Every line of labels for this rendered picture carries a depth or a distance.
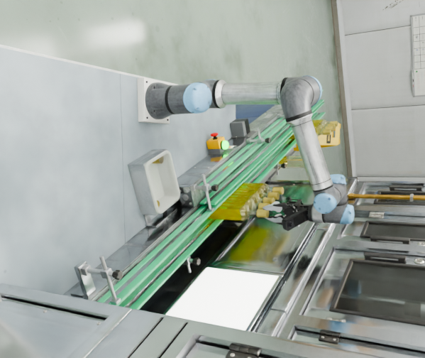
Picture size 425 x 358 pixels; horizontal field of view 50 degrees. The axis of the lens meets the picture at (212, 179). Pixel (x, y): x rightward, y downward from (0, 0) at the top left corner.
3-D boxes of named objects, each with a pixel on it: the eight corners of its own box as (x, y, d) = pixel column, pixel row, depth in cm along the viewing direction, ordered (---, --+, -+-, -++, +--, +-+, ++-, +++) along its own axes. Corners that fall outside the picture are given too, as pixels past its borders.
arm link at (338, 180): (340, 181, 165) (343, 209, 168) (348, 172, 174) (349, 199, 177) (319, 181, 169) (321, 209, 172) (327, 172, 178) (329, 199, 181)
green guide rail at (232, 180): (199, 204, 199) (215, 205, 195) (199, 202, 198) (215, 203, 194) (313, 101, 337) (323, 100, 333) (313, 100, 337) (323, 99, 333)
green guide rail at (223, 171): (196, 189, 196) (212, 190, 192) (195, 187, 196) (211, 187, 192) (312, 91, 335) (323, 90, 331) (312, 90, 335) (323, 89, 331)
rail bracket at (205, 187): (195, 211, 195) (220, 212, 189) (186, 175, 190) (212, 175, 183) (198, 208, 198) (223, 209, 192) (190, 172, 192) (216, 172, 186)
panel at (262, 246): (146, 341, 152) (236, 362, 135) (143, 334, 151) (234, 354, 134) (252, 217, 223) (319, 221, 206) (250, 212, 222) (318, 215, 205)
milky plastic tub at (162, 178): (142, 215, 185) (159, 216, 180) (128, 164, 177) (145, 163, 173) (164, 197, 199) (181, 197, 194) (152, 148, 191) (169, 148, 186)
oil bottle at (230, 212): (204, 219, 204) (247, 221, 193) (202, 207, 201) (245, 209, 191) (210, 213, 208) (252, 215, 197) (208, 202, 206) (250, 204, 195)
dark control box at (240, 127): (230, 136, 253) (245, 136, 248) (228, 123, 250) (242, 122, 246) (237, 132, 259) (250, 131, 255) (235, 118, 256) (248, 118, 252)
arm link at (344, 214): (354, 199, 176) (355, 220, 178) (326, 199, 182) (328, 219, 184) (349, 207, 170) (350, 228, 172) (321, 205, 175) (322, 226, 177)
